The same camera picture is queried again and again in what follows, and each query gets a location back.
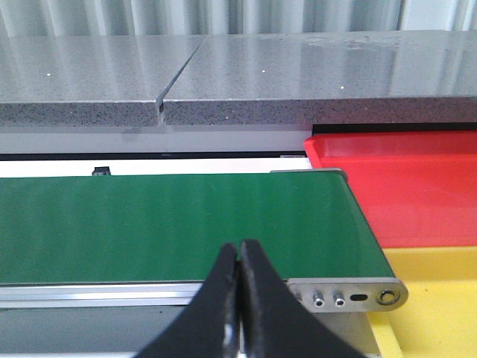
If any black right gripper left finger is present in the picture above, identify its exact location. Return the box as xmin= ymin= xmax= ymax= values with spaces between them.
xmin=136 ymin=243 xmax=239 ymax=357

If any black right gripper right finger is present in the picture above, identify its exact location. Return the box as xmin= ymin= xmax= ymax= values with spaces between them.
xmin=240 ymin=239 xmax=364 ymax=357

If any green conveyor belt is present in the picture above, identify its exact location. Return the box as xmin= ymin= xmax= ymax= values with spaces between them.
xmin=1 ymin=171 xmax=393 ymax=286

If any yellow plastic tray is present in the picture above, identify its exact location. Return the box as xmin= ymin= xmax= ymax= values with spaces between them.
xmin=367 ymin=246 xmax=476 ymax=357

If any small black sensor block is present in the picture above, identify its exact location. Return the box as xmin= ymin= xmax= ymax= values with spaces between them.
xmin=92 ymin=166 xmax=111 ymax=176

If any red plastic tray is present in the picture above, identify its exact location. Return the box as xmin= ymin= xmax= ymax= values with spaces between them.
xmin=304 ymin=131 xmax=476 ymax=248

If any white panel under slabs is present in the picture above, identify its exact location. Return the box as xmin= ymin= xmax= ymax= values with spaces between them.
xmin=1 ymin=124 xmax=312 ymax=154

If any grey speckled stone slab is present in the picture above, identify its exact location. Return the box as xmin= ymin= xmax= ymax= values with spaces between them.
xmin=1 ymin=35 xmax=204 ymax=128

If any white pleated curtain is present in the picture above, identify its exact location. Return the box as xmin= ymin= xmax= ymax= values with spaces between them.
xmin=1 ymin=1 xmax=476 ymax=37

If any metal conveyor end bracket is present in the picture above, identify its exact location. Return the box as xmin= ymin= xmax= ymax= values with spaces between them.
xmin=286 ymin=277 xmax=408 ymax=313

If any aluminium conveyor side rail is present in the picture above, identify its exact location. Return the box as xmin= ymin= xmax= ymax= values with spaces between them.
xmin=1 ymin=282 xmax=201 ymax=310

